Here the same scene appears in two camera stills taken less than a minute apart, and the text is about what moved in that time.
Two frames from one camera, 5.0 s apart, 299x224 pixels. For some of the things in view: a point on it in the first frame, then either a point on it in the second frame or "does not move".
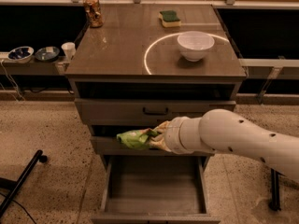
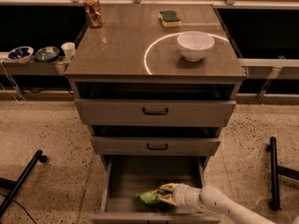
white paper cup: [69, 49] does not move
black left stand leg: [15, 187] does not move
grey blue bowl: [47, 53] does not move
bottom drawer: [154, 189] does not move
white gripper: [174, 134] -> [179, 194]
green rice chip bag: [136, 139] -> [148, 197]
